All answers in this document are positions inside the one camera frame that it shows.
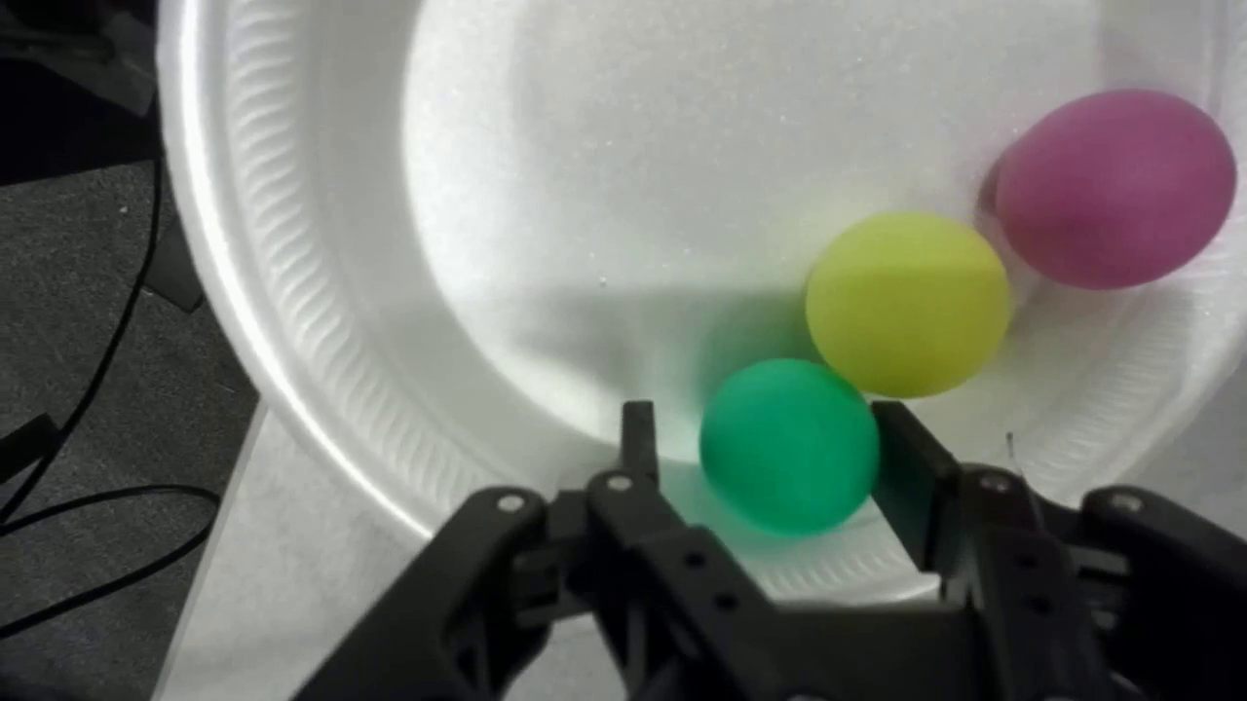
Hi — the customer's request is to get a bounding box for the green ball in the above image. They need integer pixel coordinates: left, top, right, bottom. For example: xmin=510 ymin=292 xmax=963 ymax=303
xmin=699 ymin=353 xmax=886 ymax=539

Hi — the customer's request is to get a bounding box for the purple ball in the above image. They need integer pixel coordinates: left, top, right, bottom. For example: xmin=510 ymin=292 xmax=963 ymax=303
xmin=992 ymin=85 xmax=1238 ymax=292

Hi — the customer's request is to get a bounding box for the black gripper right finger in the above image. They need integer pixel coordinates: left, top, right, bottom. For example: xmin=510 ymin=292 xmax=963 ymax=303
xmin=871 ymin=399 xmax=1247 ymax=701

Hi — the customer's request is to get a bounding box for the black floor cable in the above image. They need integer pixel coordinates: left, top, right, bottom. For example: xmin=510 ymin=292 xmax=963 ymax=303
xmin=0 ymin=151 xmax=228 ymax=642

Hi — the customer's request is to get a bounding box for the white foam plate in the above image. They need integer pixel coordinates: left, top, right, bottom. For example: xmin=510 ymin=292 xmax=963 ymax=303
xmin=151 ymin=0 xmax=1247 ymax=608

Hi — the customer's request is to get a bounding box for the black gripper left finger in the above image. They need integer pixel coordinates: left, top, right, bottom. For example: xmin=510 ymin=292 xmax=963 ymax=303
xmin=290 ymin=399 xmax=812 ymax=701

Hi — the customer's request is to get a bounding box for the yellow ball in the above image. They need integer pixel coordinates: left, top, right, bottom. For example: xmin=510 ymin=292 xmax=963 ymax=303
xmin=803 ymin=212 xmax=1017 ymax=400

